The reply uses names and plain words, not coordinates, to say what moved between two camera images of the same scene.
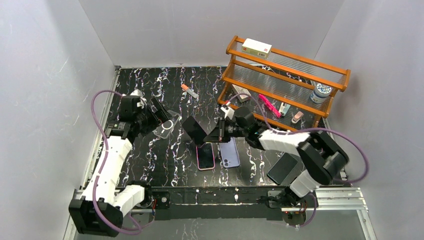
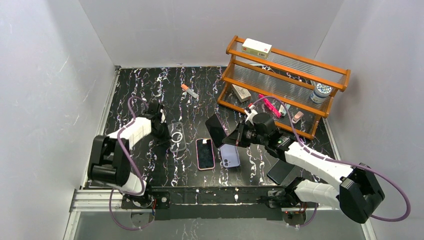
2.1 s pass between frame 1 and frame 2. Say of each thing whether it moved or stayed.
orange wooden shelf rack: stayed
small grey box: stayed
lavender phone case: stayed
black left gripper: moved
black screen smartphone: stayed
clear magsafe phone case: moved
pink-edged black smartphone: stayed
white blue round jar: stayed
